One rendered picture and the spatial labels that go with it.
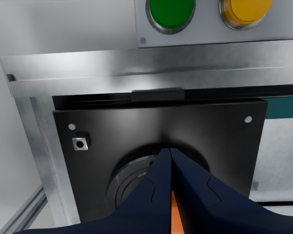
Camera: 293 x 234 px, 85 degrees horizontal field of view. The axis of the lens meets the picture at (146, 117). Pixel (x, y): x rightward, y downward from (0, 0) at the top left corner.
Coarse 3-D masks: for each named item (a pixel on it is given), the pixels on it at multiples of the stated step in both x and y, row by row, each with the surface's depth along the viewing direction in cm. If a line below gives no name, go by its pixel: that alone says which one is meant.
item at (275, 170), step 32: (96, 96) 26; (128, 96) 24; (192, 96) 22; (224, 96) 21; (256, 96) 20; (288, 96) 20; (288, 128) 24; (288, 160) 26; (256, 192) 28; (288, 192) 28
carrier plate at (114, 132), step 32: (64, 128) 18; (96, 128) 18; (128, 128) 18; (160, 128) 18; (192, 128) 18; (224, 128) 18; (256, 128) 18; (96, 160) 20; (224, 160) 20; (256, 160) 20; (96, 192) 22
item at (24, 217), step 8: (40, 184) 28; (40, 192) 27; (32, 200) 25; (40, 200) 25; (24, 208) 24; (32, 208) 24; (40, 208) 25; (16, 216) 22; (24, 216) 22; (32, 216) 24; (8, 224) 21; (16, 224) 21; (24, 224) 22; (0, 232) 20; (8, 232) 20
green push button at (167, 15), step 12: (156, 0) 14; (168, 0) 14; (180, 0) 14; (192, 0) 14; (156, 12) 14; (168, 12) 14; (180, 12) 14; (156, 24) 15; (168, 24) 15; (180, 24) 15
